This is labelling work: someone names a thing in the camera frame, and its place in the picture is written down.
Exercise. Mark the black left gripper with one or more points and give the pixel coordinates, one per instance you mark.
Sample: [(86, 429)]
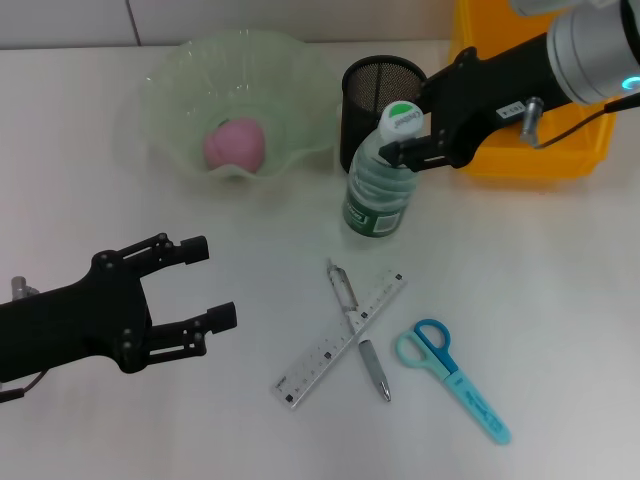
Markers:
[(75, 320)]

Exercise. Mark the clear green-label water bottle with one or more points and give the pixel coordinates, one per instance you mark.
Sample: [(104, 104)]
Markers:
[(375, 200)]

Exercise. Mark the clear grey ballpoint pen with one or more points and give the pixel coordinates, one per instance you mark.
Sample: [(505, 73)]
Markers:
[(372, 365)]

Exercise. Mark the pink toy peach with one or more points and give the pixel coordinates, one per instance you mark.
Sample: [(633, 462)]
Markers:
[(235, 145)]

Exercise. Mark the yellow plastic bin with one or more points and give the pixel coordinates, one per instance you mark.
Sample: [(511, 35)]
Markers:
[(550, 157)]

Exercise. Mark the green glass fruit plate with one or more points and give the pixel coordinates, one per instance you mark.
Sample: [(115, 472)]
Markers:
[(240, 80)]

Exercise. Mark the blue capped scissors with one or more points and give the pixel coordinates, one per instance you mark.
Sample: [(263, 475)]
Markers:
[(465, 392)]

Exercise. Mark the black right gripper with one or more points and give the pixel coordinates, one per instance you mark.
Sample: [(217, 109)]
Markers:
[(490, 90)]

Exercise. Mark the black mesh pen holder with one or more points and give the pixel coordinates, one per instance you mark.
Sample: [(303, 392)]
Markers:
[(365, 85)]

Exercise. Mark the clear plastic ruler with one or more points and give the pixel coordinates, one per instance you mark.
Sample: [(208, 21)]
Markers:
[(312, 360)]

